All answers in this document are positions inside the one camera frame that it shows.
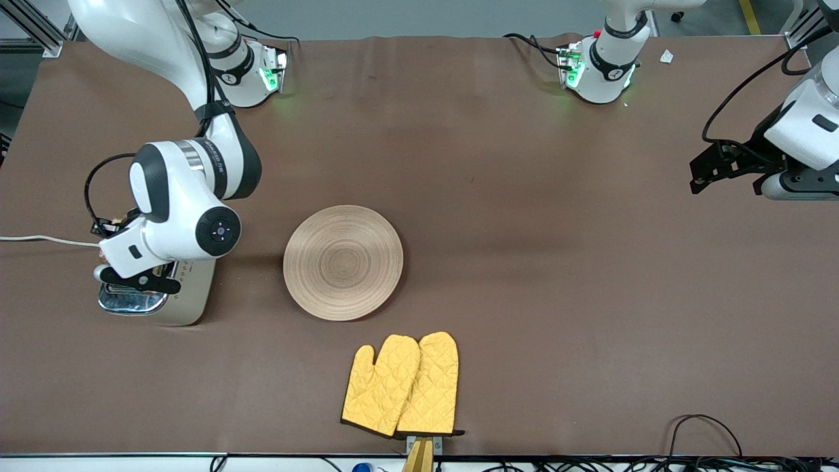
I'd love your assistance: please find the round wooden plate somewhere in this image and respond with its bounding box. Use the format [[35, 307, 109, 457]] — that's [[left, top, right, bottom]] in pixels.
[[283, 205, 404, 322]]

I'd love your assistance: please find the silver two-slot toaster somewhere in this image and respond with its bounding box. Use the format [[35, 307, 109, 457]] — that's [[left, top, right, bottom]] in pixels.
[[97, 258, 219, 327]]

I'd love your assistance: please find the yellow quilted oven mitt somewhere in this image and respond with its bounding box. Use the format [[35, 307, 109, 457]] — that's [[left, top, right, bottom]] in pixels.
[[340, 334, 422, 439], [395, 331, 466, 438]]

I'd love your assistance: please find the wooden stick pair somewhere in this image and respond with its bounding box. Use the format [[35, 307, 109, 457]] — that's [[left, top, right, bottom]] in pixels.
[[401, 438, 435, 472]]

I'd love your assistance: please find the white toaster power cable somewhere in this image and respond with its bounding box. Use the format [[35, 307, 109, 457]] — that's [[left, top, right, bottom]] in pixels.
[[0, 235, 100, 248]]

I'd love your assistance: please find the aluminium frame profile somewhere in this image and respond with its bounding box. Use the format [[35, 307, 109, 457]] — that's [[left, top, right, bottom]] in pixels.
[[785, 0, 839, 50], [0, 0, 81, 58]]

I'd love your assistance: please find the black left arm base cable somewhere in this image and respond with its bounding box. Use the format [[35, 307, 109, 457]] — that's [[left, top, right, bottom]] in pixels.
[[503, 31, 566, 70]]

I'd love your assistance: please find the black arm base cable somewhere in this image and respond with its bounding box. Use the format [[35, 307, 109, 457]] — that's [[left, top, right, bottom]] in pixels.
[[216, 0, 301, 47], [503, 31, 566, 70]]

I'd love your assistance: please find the black looped cable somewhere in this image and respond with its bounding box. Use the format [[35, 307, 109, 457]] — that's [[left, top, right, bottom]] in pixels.
[[666, 414, 745, 460]]

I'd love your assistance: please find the black right arm base cable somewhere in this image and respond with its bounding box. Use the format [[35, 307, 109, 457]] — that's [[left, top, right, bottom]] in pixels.
[[216, 0, 301, 47]]

